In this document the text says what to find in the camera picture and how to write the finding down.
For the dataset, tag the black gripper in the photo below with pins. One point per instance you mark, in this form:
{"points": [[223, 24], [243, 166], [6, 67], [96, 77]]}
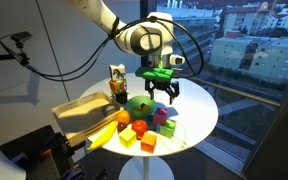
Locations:
{"points": [[161, 85]]}

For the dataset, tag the magenta pink foam block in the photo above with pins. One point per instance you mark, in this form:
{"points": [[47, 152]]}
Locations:
{"points": [[160, 116]]}

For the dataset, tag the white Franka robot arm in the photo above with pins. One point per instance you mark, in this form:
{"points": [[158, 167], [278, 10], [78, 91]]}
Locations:
{"points": [[144, 40]]}

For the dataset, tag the blue foam block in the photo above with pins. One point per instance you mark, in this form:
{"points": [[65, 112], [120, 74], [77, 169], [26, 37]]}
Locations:
{"points": [[150, 121]]}

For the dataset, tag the green foam block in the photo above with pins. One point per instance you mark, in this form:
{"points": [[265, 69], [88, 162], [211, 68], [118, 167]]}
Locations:
{"points": [[168, 129]]}

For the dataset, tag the orange foam block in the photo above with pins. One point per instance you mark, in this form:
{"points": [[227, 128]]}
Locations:
{"points": [[148, 142]]}

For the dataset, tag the lime yellow foam block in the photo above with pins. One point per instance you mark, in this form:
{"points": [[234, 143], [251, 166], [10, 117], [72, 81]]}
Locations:
{"points": [[127, 137]]}

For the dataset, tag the light wooden crate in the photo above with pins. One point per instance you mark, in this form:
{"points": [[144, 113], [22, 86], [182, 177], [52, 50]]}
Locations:
{"points": [[80, 115]]}

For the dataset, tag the green plastic bowl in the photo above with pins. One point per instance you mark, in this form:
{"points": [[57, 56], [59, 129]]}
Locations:
{"points": [[135, 113]]}

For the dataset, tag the red tomato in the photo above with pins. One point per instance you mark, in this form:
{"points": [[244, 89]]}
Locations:
{"points": [[139, 128]]}

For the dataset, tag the orange green soft picture cube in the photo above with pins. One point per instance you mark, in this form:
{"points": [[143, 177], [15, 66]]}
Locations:
{"points": [[117, 87]]}

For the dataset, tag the toy orange fruit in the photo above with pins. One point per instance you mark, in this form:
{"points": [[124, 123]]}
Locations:
{"points": [[123, 117]]}

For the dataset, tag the soft picture cube with zebra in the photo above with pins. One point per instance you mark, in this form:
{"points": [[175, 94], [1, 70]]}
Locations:
{"points": [[117, 72]]}

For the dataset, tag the dark purple toy plum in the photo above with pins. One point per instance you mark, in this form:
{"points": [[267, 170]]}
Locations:
{"points": [[121, 127]]}

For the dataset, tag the yellow toy banana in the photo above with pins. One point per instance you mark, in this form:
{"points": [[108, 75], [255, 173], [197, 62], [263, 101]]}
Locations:
{"points": [[102, 137]]}

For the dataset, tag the wooden window handrail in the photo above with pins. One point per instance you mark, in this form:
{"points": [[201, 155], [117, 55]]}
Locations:
{"points": [[237, 93]]}

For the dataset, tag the black equipment stand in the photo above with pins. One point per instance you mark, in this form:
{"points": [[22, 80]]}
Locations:
{"points": [[37, 156]]}

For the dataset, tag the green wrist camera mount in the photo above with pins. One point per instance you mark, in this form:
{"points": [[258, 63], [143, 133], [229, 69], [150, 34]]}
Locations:
{"points": [[154, 73]]}

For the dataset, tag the white table pedestal base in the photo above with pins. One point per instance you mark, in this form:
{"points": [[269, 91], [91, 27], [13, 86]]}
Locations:
{"points": [[145, 170]]}

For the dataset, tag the black camera on tripod arm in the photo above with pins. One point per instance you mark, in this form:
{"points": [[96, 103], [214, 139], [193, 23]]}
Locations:
{"points": [[20, 36]]}

